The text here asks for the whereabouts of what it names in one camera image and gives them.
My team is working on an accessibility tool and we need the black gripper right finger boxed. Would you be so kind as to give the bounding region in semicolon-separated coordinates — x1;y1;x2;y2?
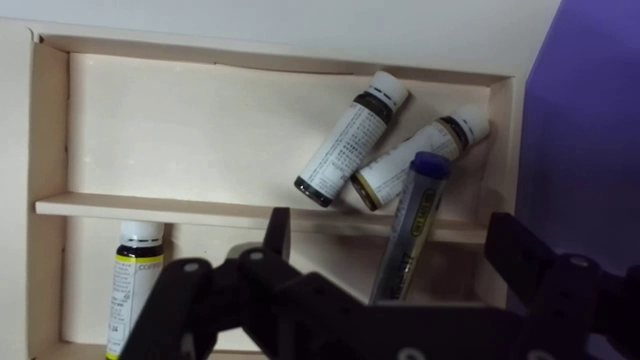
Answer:
482;209;555;315

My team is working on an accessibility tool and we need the purple mat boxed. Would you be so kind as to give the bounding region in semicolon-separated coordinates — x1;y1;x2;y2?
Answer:
514;0;640;360

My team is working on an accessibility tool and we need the marker with blue cap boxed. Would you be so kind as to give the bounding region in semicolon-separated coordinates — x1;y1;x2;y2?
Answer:
368;149;453;306

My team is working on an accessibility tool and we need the white tube with black band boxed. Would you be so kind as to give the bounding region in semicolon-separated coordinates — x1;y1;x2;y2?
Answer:
347;107;494;213

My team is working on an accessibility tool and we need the white tube with yellow band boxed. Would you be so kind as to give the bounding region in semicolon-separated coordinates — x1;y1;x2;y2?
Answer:
104;219;167;360

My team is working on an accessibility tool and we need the dark bottle black cap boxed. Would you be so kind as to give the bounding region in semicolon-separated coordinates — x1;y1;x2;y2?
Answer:
291;70;411;209

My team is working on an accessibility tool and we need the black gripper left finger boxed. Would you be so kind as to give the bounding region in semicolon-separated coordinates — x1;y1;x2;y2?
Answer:
260;206;294;263

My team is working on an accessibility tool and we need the light wooden compartment tray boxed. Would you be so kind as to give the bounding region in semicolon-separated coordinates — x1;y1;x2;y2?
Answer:
0;17;530;360

